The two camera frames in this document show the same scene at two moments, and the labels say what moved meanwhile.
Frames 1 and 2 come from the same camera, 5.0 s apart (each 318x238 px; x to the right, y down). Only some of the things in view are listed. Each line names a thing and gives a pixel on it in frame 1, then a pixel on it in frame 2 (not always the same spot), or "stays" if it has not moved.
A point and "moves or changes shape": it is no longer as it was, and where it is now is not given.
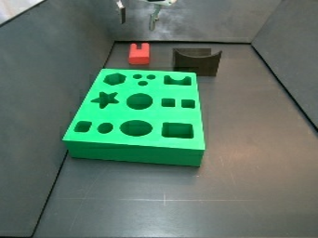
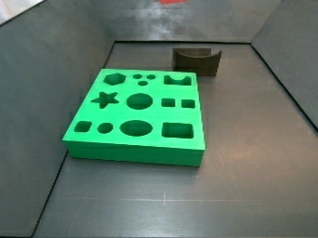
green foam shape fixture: x=139 y=116 stays
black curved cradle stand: x=196 y=59 stays
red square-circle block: x=139 y=56 moves or changes shape
